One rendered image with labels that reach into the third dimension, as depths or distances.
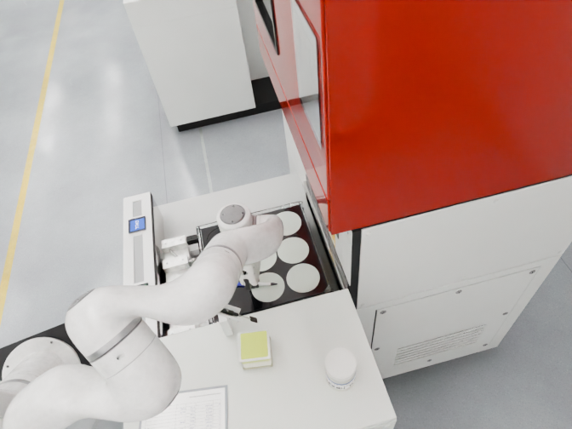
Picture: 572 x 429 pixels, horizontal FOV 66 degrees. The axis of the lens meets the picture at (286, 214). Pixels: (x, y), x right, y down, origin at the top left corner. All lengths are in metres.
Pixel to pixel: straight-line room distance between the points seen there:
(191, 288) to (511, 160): 0.72
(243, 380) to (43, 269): 1.97
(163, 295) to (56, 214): 2.48
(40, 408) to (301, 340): 0.60
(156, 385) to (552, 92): 0.86
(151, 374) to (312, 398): 0.48
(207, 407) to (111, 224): 1.94
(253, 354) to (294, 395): 0.14
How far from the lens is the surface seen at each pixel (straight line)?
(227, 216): 1.05
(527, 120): 1.00
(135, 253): 1.44
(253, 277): 1.20
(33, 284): 2.90
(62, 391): 0.84
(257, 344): 1.10
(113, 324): 0.73
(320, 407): 1.11
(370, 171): 0.88
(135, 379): 0.75
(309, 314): 1.20
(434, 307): 1.55
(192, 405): 1.16
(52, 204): 3.26
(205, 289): 0.72
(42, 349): 1.36
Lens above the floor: 2.04
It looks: 51 degrees down
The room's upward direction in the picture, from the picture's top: 9 degrees counter-clockwise
